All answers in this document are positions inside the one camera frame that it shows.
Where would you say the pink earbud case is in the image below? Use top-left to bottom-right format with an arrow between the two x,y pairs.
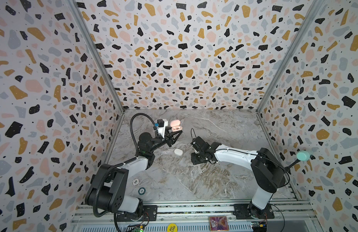
170,120 -> 182,132

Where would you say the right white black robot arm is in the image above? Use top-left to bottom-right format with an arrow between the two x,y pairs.
191,136 -> 286,211

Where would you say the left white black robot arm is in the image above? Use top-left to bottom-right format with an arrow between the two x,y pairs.
85,130 -> 182,220

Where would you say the white earbud case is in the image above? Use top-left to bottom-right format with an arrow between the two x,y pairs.
174,149 -> 183,156

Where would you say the white poker chip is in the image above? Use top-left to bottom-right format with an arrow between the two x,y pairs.
132,178 -> 140,186

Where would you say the pink square card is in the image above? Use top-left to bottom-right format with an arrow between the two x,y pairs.
209,216 -> 229,232

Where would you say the yellow round sticker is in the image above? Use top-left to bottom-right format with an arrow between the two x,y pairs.
166,223 -> 179,232

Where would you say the mint green microphone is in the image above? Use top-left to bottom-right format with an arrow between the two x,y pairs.
284,150 -> 313,173

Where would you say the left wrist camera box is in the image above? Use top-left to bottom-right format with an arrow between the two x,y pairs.
155,119 -> 168,138

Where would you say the black corrugated cable conduit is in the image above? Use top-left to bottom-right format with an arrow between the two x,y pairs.
92,113 -> 156,218

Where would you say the teal ring poker chip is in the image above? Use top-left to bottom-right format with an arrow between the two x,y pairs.
138,187 -> 146,195

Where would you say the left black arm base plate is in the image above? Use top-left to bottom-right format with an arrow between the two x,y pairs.
116,205 -> 158,222

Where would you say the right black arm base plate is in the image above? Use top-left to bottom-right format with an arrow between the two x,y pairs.
233,203 -> 275,219

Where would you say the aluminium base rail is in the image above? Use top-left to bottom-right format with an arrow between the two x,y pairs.
69,199 -> 323,232

